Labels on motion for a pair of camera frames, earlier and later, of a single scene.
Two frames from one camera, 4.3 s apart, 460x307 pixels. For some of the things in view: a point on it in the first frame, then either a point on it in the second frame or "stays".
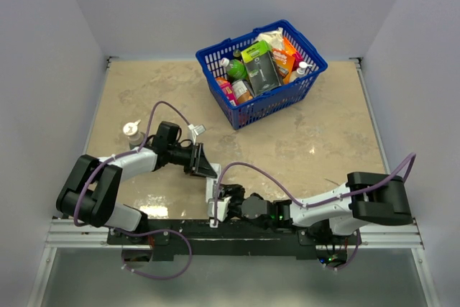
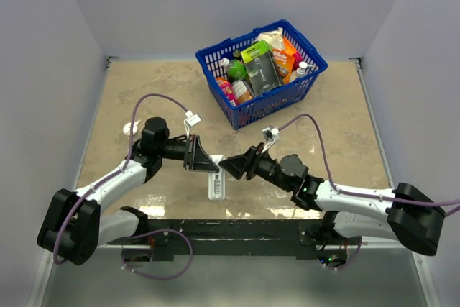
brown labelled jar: [243, 93] stays
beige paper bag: [274, 39] stays
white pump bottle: [300, 72] stays
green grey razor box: [261, 67] stays
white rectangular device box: [223, 208] → [270, 134]
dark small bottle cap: [237, 55] stays
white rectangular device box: [196, 130] → [190, 121]
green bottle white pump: [135, 136] stays
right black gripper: [231, 190] → [238, 165]
